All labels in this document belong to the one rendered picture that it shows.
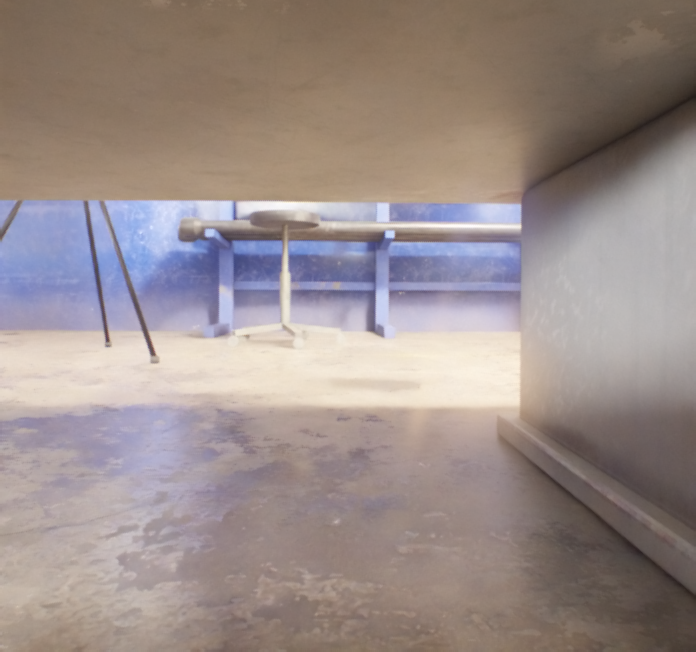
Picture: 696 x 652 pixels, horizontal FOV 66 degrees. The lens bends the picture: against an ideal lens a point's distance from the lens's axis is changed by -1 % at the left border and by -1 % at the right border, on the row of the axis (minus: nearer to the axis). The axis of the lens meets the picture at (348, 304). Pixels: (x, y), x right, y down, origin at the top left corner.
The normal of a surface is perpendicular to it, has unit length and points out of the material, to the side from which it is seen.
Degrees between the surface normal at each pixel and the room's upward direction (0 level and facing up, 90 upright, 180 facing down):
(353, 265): 90
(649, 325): 90
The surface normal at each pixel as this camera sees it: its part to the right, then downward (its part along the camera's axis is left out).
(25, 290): 0.03, 0.01
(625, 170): -1.00, 0.00
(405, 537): 0.00, -1.00
